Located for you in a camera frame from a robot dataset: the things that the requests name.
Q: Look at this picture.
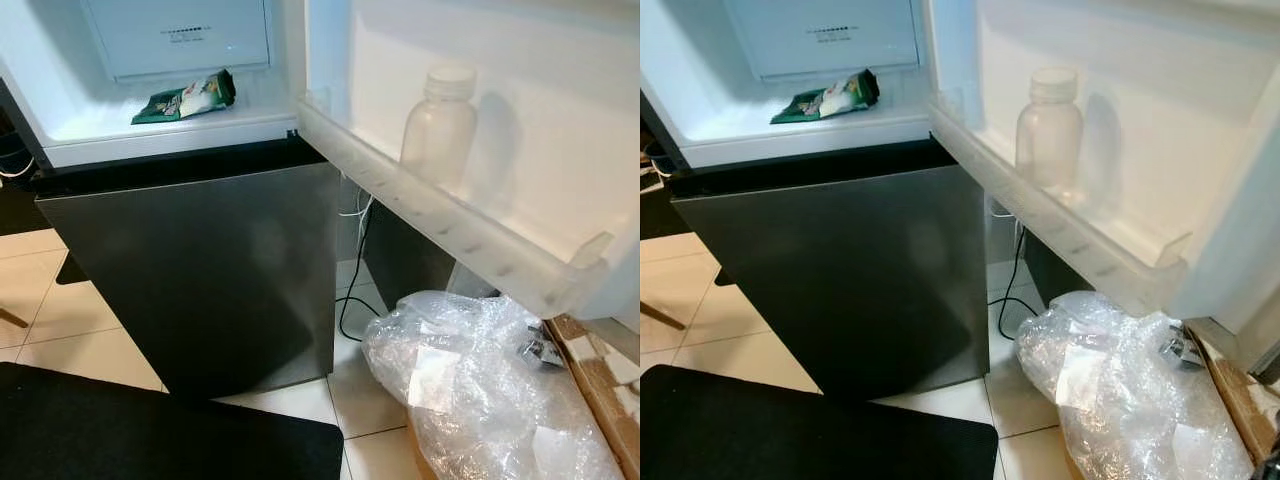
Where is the green snack pouch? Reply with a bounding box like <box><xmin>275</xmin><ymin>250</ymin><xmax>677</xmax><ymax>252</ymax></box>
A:
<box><xmin>131</xmin><ymin>68</ymin><xmax>237</xmax><ymax>126</ymax></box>
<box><xmin>770</xmin><ymin>68</ymin><xmax>881</xmax><ymax>125</ymax></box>

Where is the silver fridge freezer door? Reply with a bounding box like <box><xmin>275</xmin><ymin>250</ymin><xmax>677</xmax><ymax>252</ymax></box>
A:
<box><xmin>295</xmin><ymin>0</ymin><xmax>641</xmax><ymax>321</ymax></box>
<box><xmin>925</xmin><ymin>0</ymin><xmax>1280</xmax><ymax>336</ymax></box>

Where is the silver fridge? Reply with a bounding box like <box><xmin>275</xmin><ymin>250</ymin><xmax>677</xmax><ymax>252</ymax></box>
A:
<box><xmin>0</xmin><ymin>0</ymin><xmax>346</xmax><ymax>401</ymax></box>
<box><xmin>640</xmin><ymin>0</ymin><xmax>991</xmax><ymax>401</ymax></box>

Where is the white fridge vent panel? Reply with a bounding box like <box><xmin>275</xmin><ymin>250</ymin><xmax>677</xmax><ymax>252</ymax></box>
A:
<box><xmin>722</xmin><ymin>0</ymin><xmax>921</xmax><ymax>81</ymax></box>
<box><xmin>80</xmin><ymin>0</ymin><xmax>273</xmax><ymax>83</ymax></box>

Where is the silver metal fitting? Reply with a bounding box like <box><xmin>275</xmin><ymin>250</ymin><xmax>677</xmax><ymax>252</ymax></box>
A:
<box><xmin>520</xmin><ymin>325</ymin><xmax>566</xmax><ymax>369</ymax></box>
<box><xmin>1160</xmin><ymin>325</ymin><xmax>1206</xmax><ymax>369</ymax></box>

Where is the clear plastic bubble wrap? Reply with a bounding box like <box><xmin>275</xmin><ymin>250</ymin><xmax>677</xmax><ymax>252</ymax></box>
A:
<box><xmin>362</xmin><ymin>290</ymin><xmax>626</xmax><ymax>480</ymax></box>
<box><xmin>1015</xmin><ymin>290</ymin><xmax>1256</xmax><ymax>480</ymax></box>

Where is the translucent plastic bottle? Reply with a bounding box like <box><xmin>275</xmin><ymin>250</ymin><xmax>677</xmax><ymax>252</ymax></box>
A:
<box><xmin>400</xmin><ymin>64</ymin><xmax>479</xmax><ymax>191</ymax></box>
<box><xmin>1016</xmin><ymin>66</ymin><xmax>1085</xmax><ymax>191</ymax></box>

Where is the black floor mat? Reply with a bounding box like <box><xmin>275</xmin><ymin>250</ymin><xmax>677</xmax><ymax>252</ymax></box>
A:
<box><xmin>640</xmin><ymin>364</ymin><xmax>999</xmax><ymax>480</ymax></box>
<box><xmin>0</xmin><ymin>362</ymin><xmax>344</xmax><ymax>480</ymax></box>

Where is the black power cable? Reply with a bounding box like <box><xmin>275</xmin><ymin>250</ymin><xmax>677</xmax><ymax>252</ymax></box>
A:
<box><xmin>988</xmin><ymin>225</ymin><xmax>1031</xmax><ymax>311</ymax></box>
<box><xmin>338</xmin><ymin>195</ymin><xmax>376</xmax><ymax>343</ymax></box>

